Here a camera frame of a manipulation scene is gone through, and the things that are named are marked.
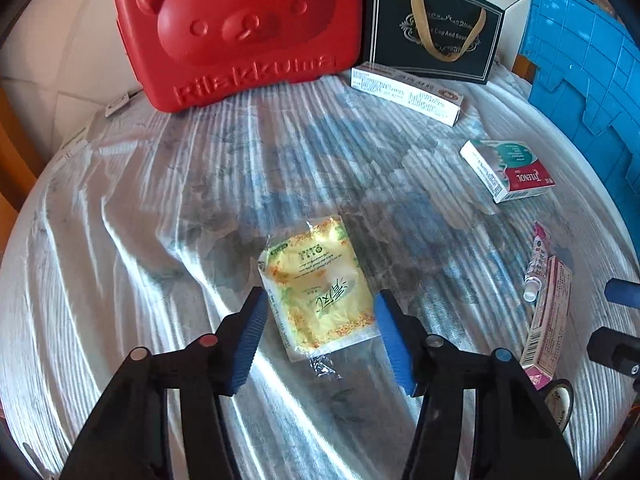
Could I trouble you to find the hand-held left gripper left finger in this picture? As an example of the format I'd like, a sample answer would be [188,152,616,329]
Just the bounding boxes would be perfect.
[59,286,271,480]

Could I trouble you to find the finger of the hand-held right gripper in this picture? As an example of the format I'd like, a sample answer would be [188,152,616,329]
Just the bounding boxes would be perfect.
[586,327,640,376]
[604,277,640,306]

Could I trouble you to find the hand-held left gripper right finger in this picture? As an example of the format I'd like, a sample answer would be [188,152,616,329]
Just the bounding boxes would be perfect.
[372,290,583,480]

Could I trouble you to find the yellow tissue packet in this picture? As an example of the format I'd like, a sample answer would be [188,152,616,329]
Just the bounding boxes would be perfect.
[257,215,377,364]

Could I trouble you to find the blue plastic crate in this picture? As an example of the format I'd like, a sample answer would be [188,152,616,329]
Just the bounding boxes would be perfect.
[517,0,640,226]

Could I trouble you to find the black tape roll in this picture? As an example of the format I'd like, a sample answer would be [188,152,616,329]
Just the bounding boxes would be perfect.
[544,379,576,436]

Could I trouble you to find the pink medicine box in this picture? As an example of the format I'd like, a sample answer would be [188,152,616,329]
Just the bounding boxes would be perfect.
[519,255,574,392]

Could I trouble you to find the small white and pink tube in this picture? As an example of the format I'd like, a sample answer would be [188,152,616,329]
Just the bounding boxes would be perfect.
[522,220,551,302]

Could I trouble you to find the teal and white medicine box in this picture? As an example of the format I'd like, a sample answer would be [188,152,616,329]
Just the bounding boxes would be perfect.
[460,139,557,205]

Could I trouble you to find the long white medicine box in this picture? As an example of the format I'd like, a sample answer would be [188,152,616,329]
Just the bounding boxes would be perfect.
[350,62,465,128]

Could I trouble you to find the small white tag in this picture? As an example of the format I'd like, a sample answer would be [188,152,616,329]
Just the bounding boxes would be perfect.
[104,95,130,119]

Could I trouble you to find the brown wooden furniture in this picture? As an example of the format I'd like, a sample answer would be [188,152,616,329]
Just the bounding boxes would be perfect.
[0,85,46,222]

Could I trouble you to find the dark gift bag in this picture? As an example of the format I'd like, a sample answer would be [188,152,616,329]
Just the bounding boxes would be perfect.
[361,0,505,85]

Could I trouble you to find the red bear-shaped case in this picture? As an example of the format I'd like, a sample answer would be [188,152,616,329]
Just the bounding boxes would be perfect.
[114,0,362,114]

